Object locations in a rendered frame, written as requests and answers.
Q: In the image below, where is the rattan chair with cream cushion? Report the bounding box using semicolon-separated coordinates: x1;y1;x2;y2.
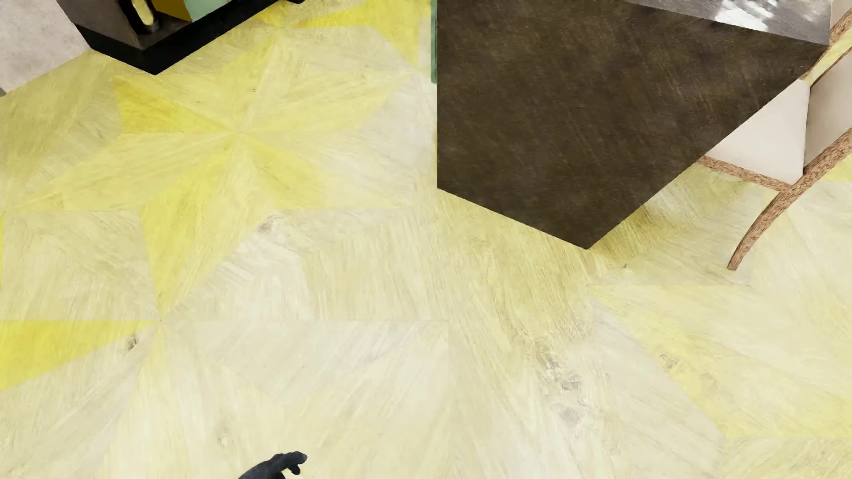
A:
695;8;852;271

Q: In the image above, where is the dark low furniture base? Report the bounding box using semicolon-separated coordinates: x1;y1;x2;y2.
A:
56;0;307;75

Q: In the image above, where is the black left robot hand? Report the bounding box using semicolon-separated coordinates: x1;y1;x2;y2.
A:
237;451;308;479

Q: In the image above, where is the dark brown block table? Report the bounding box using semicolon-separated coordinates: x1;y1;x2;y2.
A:
437;0;833;250

